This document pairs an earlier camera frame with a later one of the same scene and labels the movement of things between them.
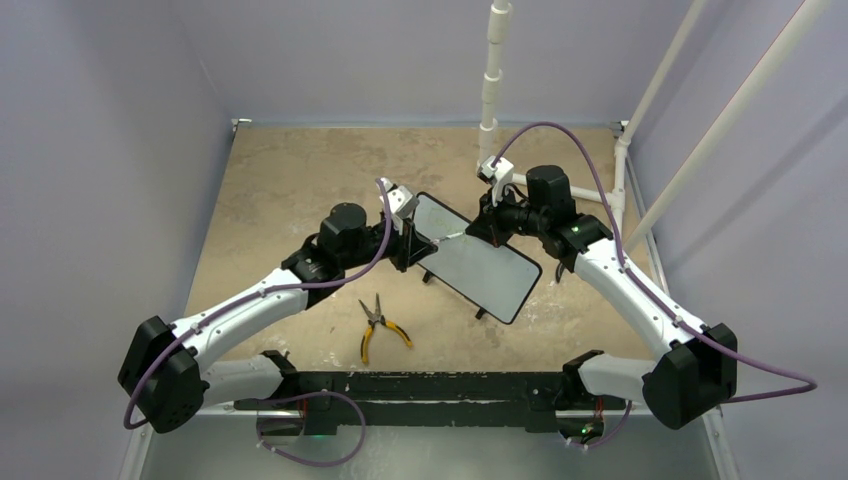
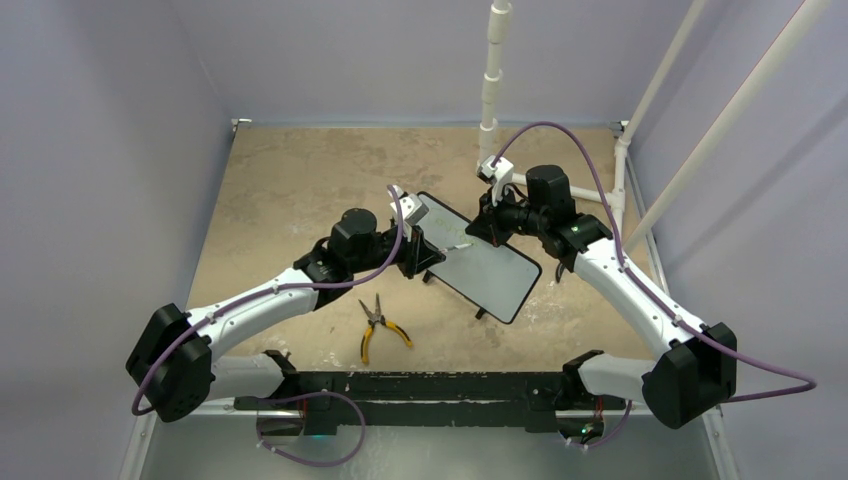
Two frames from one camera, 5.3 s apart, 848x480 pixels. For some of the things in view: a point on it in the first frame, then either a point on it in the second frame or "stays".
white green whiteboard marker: x=448 y=237 -> x=457 y=247
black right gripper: x=487 y=225 stays
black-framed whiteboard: x=497 y=279 stays
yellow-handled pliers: x=374 y=318 stays
